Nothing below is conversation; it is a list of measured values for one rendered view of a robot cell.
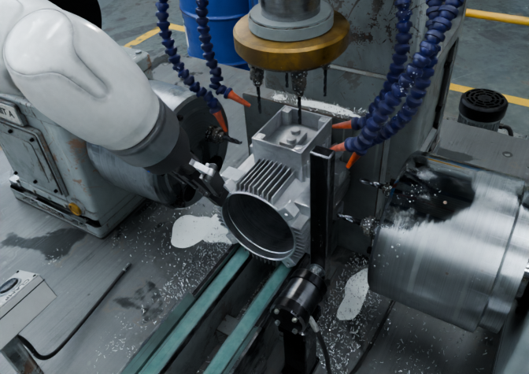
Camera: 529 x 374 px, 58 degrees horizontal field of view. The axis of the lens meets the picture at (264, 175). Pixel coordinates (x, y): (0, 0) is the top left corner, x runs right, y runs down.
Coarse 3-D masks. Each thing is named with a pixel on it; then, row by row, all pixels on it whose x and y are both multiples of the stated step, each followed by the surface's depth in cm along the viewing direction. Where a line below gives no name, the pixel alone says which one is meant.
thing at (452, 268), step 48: (384, 192) 83; (432, 192) 68; (480, 192) 66; (528, 192) 68; (384, 240) 69; (432, 240) 66; (480, 240) 63; (528, 240) 63; (384, 288) 73; (432, 288) 67; (480, 288) 63
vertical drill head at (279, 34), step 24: (264, 0) 68; (288, 0) 66; (312, 0) 67; (240, 24) 74; (264, 24) 68; (288, 24) 67; (312, 24) 67; (336, 24) 72; (240, 48) 71; (264, 48) 67; (288, 48) 67; (312, 48) 67; (336, 48) 69
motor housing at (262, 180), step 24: (240, 168) 90; (264, 168) 82; (240, 192) 81; (264, 192) 78; (288, 192) 81; (336, 192) 89; (240, 216) 92; (264, 216) 95; (240, 240) 91; (264, 240) 92; (288, 240) 90
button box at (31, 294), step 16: (16, 272) 75; (32, 272) 73; (16, 288) 70; (32, 288) 70; (48, 288) 72; (0, 304) 68; (16, 304) 69; (32, 304) 70; (48, 304) 72; (0, 320) 67; (16, 320) 69; (0, 336) 67
